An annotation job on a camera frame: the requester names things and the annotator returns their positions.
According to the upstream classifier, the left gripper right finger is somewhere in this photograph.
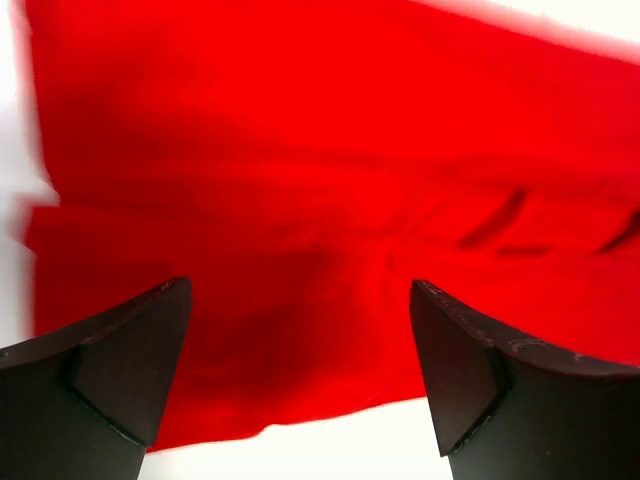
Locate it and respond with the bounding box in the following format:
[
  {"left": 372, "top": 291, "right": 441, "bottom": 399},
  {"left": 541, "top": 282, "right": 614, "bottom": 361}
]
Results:
[{"left": 410, "top": 280, "right": 639, "bottom": 480}]

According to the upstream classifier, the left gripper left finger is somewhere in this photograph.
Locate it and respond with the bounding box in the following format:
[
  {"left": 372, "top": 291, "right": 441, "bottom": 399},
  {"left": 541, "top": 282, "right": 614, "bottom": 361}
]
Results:
[{"left": 1, "top": 278, "right": 192, "bottom": 480}]

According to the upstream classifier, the red t shirt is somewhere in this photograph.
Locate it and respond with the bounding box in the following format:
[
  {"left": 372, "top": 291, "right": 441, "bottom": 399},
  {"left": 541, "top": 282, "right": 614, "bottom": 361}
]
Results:
[{"left": 18, "top": 1, "right": 639, "bottom": 449}]

